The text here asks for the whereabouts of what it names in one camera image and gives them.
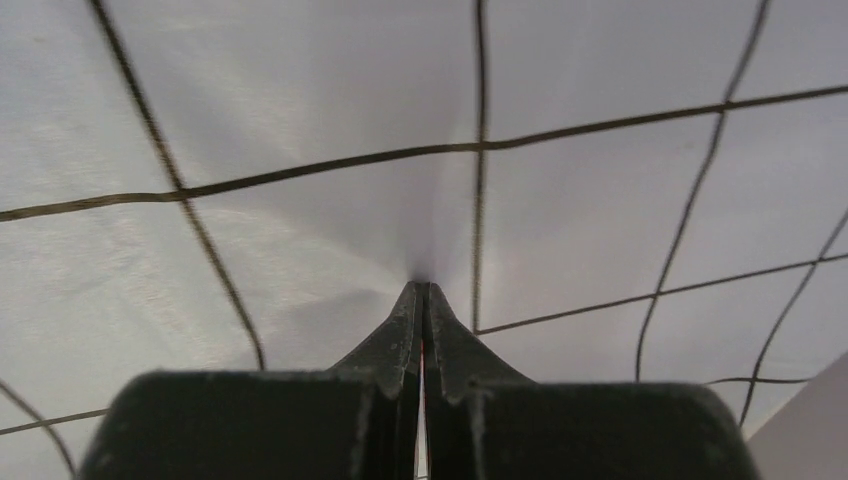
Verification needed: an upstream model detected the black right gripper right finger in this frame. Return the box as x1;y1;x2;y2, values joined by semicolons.
423;283;760;479

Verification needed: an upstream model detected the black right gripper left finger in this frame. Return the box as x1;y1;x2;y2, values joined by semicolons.
77;283;422;479

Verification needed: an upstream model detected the white checked tablecloth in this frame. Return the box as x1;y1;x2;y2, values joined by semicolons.
1;1;847;479

